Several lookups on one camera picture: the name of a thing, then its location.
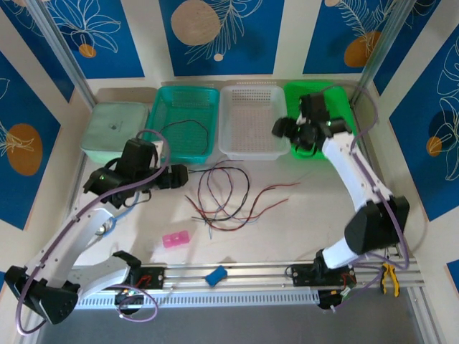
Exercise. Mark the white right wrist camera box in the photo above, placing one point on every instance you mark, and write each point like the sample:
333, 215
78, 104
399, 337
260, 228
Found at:
299, 115

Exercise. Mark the blue sponge block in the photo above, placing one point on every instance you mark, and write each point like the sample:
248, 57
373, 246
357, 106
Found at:
216, 275

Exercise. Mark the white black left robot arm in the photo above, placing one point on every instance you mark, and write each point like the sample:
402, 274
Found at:
61, 247

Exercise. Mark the yellow black pliers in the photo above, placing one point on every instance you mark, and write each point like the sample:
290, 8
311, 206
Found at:
389, 274

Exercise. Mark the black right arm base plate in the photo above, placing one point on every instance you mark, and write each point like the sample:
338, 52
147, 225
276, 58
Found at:
301, 276

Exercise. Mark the pink pill box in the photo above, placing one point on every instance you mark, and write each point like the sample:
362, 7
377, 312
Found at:
175, 239

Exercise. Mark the blue panel white flower outline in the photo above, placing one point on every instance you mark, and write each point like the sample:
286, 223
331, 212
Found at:
107, 53

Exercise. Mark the teal plastic basket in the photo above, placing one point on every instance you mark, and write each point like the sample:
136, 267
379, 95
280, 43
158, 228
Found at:
186, 107

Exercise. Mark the aluminium frame post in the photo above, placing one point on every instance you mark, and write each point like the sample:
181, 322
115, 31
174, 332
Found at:
380, 53
61, 53

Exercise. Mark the blue panel orange circle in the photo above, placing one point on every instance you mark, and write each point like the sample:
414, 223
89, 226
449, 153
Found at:
21, 114
322, 43

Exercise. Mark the blue stethoscope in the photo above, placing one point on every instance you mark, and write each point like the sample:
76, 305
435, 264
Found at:
120, 215

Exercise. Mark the white plastic basket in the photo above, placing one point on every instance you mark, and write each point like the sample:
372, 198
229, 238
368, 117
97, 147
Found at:
251, 125

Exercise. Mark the green plastic basket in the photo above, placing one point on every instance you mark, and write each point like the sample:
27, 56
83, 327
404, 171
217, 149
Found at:
339, 96

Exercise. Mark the blue floral poster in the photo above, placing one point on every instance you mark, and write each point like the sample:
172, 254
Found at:
251, 43

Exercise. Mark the blue panel white leaf outline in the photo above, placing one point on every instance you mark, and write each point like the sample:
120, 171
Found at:
423, 143

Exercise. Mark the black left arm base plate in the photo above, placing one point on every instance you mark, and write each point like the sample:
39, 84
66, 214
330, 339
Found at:
154, 277

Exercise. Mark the aluminium frame rail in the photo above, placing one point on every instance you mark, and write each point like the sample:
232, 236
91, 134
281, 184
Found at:
251, 274

